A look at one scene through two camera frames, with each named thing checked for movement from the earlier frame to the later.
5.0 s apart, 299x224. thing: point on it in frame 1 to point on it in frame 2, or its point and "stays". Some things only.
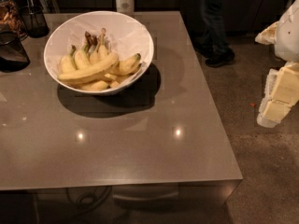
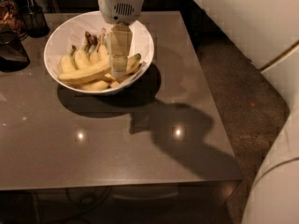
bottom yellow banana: x=93 y=86 stays
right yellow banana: x=129 y=66 stays
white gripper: x=288 y=36 to x=120 y=7
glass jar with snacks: x=10 y=19 stays
